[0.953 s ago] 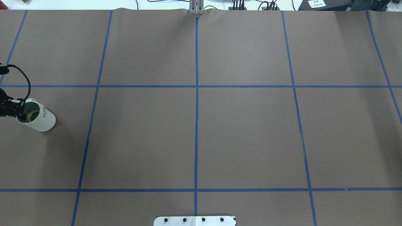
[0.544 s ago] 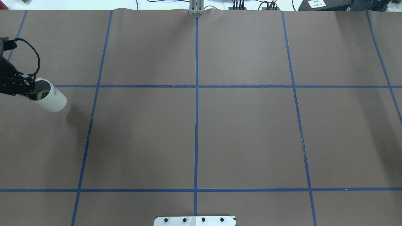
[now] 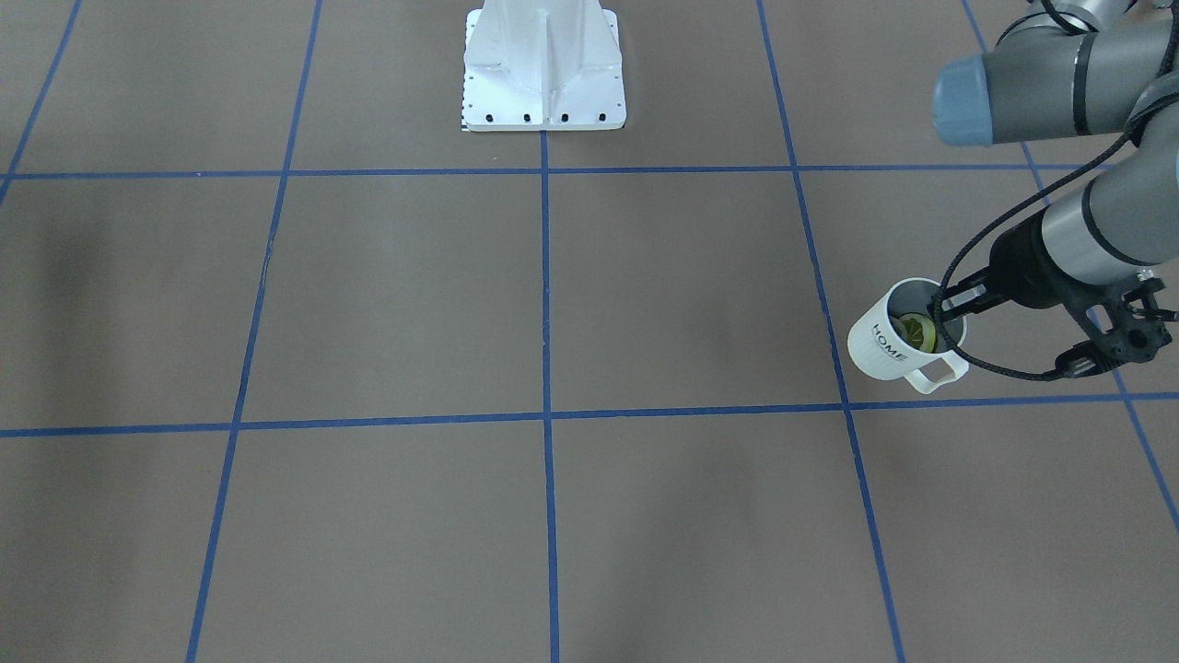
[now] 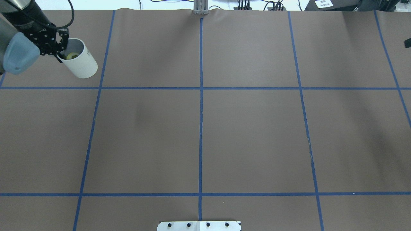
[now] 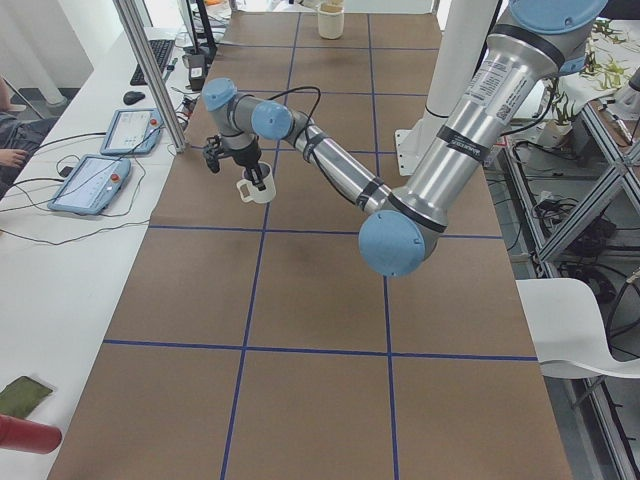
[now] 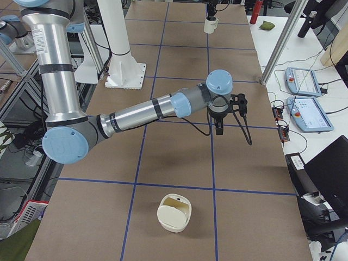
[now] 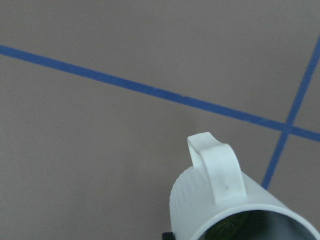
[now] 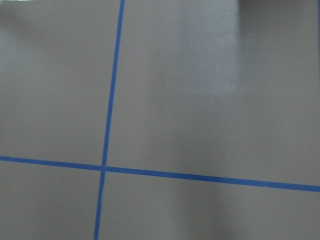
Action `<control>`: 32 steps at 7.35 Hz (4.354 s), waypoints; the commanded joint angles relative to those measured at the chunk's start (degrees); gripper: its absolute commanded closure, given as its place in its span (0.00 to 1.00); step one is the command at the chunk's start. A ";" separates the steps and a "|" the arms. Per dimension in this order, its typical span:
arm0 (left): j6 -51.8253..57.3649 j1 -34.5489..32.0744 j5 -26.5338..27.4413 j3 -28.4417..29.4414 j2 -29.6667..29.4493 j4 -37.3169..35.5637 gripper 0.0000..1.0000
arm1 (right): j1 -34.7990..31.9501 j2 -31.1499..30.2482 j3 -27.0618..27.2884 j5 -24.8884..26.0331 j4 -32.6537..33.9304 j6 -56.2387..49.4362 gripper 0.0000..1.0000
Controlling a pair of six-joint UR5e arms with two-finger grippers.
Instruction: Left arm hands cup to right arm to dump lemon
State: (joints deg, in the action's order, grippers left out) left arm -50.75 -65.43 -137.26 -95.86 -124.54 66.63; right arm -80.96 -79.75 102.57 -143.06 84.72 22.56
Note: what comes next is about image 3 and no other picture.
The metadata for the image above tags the white camera pillar with base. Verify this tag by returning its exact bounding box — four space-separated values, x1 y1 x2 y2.
461 1 627 132

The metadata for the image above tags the lemon slice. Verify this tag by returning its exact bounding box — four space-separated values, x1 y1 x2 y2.
893 313 940 354

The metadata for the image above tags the white ribbed mug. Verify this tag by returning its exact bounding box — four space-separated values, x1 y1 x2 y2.
847 277 970 395

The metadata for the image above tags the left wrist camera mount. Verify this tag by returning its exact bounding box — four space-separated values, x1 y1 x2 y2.
1056 268 1175 378

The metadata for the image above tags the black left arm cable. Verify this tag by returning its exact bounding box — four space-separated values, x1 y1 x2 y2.
928 129 1142 382

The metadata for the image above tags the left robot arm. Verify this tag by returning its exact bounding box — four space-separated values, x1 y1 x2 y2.
933 1 1175 311

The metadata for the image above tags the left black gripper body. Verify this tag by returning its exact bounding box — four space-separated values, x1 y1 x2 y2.
986 219 1063 310

